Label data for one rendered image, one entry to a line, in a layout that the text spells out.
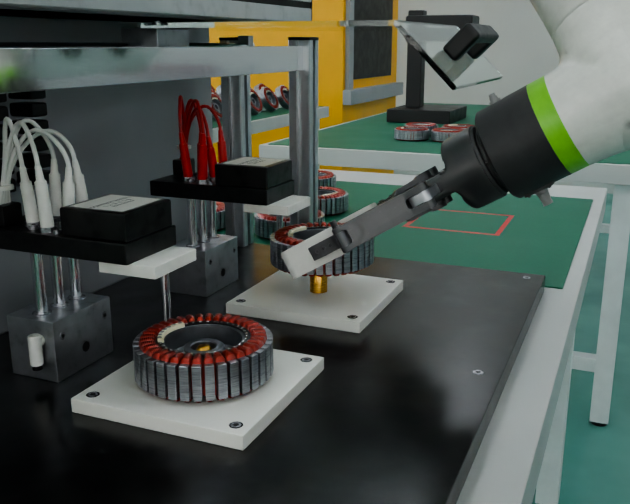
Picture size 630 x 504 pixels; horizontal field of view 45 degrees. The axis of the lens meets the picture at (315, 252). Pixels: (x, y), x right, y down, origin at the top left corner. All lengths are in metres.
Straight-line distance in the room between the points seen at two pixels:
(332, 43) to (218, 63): 3.47
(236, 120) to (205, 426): 0.57
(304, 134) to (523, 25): 4.93
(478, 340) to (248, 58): 0.39
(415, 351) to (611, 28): 0.32
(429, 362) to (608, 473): 1.46
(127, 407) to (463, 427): 0.25
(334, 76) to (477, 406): 3.72
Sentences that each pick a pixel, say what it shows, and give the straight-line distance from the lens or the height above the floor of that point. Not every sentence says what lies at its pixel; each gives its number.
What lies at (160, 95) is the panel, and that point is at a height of 0.98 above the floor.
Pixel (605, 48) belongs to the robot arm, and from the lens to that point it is 0.70.
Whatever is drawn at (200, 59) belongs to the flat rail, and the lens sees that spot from 0.77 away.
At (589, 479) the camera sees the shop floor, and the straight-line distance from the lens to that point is 2.09.
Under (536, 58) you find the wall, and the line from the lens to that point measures 5.86.
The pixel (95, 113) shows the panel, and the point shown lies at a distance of 0.89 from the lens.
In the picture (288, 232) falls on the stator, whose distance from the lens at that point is 0.82.
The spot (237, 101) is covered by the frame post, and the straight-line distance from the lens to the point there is 1.04.
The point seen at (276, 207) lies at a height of 0.88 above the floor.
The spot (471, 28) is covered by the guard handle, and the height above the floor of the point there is 1.06.
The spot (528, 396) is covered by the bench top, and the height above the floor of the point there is 0.75.
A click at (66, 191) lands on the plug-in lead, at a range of 0.66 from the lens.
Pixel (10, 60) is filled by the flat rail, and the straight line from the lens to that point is 0.57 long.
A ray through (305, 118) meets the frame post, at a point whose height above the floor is 0.95.
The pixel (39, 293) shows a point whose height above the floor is 0.84.
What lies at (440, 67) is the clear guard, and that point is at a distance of 0.70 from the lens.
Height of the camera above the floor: 1.04
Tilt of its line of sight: 15 degrees down
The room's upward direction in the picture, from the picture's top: straight up
